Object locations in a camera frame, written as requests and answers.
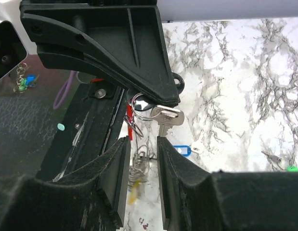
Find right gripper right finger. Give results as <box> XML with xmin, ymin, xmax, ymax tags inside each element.
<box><xmin>157</xmin><ymin>137</ymin><xmax>298</xmax><ymax>231</ymax></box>

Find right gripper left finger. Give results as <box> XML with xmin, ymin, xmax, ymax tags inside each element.
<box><xmin>0</xmin><ymin>137</ymin><xmax>130</xmax><ymax>231</ymax></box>

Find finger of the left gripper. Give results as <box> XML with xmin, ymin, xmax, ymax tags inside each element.
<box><xmin>20</xmin><ymin>4</ymin><xmax>180</xmax><ymax>106</ymax></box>
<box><xmin>37</xmin><ymin>43</ymin><xmax>163</xmax><ymax>103</ymax></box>

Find blue key tag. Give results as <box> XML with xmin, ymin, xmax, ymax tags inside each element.
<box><xmin>173</xmin><ymin>145</ymin><xmax>192</xmax><ymax>157</ymax></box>

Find bunch of silver keys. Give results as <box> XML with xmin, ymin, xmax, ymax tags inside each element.
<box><xmin>128</xmin><ymin>93</ymin><xmax>185</xmax><ymax>205</ymax></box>

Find red black key holder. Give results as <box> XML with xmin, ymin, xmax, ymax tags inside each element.
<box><xmin>126</xmin><ymin>104</ymin><xmax>133</xmax><ymax>141</ymax></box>

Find green key tag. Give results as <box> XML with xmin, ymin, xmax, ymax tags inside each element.
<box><xmin>286</xmin><ymin>166</ymin><xmax>298</xmax><ymax>172</ymax></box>

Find spare key bunch outside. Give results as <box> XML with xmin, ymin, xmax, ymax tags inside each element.
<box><xmin>13</xmin><ymin>62</ymin><xmax>39</xmax><ymax>93</ymax></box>

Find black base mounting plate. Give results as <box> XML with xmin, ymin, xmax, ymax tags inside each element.
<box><xmin>36</xmin><ymin>81</ymin><xmax>126</xmax><ymax>181</ymax></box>

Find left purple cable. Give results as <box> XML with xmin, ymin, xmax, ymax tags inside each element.
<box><xmin>52</xmin><ymin>71</ymin><xmax>77</xmax><ymax>110</ymax></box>

